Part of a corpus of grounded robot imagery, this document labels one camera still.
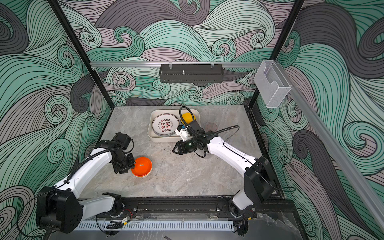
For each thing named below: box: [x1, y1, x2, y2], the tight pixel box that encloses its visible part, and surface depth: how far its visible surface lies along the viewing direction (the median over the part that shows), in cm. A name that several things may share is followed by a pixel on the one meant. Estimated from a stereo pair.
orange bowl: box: [131, 156, 153, 177], surface depth 83 cm
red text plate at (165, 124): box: [151, 113, 180, 136], surface depth 109 cm
